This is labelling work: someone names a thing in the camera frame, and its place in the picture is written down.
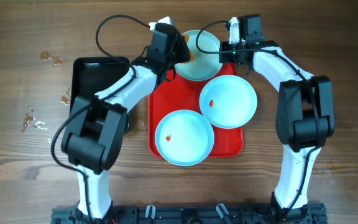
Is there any green and yellow sponge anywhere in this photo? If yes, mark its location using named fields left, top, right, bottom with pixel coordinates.
left=181, top=33, right=195, bottom=63

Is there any light blue plate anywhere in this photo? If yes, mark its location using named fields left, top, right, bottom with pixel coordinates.
left=199, top=75, right=257, bottom=129
left=175, top=30, right=222, bottom=81
left=154, top=110, right=214, bottom=166

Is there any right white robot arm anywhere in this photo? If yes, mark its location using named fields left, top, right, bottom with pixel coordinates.
left=219, top=15, right=334, bottom=223

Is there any black water tray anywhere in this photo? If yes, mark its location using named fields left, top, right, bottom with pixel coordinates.
left=63, top=57, right=129, bottom=138

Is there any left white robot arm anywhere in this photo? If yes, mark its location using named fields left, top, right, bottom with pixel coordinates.
left=55, top=22, right=191, bottom=223

